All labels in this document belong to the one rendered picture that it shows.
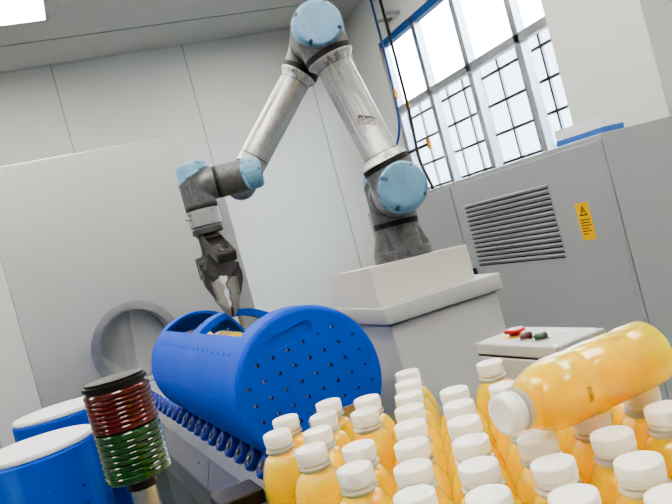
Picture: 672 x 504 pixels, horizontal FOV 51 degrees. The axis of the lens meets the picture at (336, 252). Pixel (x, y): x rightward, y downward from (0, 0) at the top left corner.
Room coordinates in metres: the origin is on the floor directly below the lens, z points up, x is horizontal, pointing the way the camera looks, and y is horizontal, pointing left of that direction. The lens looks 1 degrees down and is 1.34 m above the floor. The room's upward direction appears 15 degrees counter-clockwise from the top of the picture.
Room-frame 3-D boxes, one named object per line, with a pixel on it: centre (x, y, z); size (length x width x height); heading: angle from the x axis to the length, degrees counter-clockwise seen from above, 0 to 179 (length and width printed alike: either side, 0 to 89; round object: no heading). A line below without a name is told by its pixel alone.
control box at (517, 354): (1.12, -0.27, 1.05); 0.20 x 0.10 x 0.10; 24
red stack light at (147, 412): (0.69, 0.24, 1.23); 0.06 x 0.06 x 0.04
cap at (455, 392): (0.93, -0.10, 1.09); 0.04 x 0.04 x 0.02
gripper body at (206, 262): (1.63, 0.28, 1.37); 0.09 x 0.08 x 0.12; 24
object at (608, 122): (2.84, -1.11, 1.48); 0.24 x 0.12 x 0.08; 28
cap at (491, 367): (1.03, -0.18, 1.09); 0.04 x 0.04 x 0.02
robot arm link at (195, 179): (1.63, 0.27, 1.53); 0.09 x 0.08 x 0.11; 96
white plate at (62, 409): (2.23, 0.98, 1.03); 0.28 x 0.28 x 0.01
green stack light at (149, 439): (0.69, 0.24, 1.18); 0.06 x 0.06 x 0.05
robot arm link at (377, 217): (1.79, -0.17, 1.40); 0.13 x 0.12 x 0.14; 6
